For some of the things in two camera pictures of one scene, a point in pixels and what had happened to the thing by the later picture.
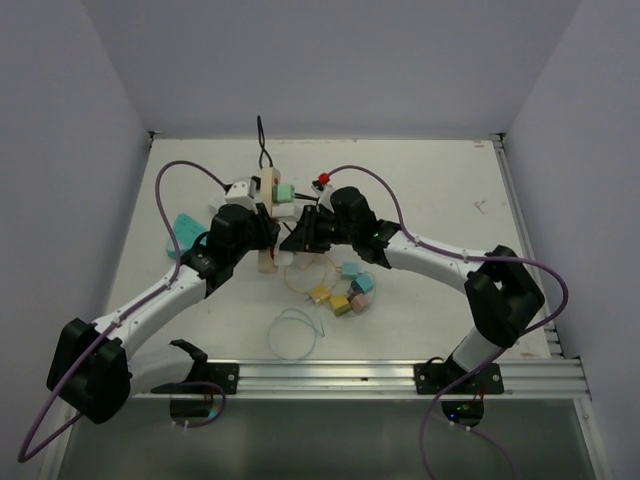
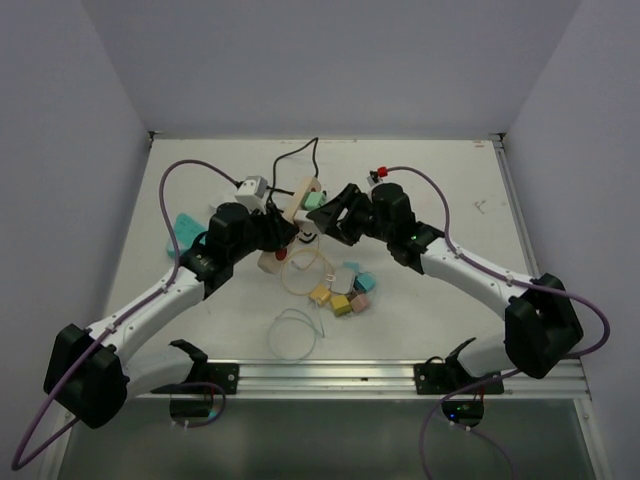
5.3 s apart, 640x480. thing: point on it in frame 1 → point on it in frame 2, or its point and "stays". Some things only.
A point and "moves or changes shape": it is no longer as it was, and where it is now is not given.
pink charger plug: x=360 y=303 stays
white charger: x=283 y=257 → x=342 y=281
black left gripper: x=266 y=227 stays
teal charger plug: x=364 y=282 stays
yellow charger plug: x=320 y=293 stays
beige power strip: x=271 y=179 moves or changes shape
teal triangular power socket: x=186 y=230 stays
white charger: x=283 y=210 moves or changes shape
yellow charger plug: x=340 y=305 stays
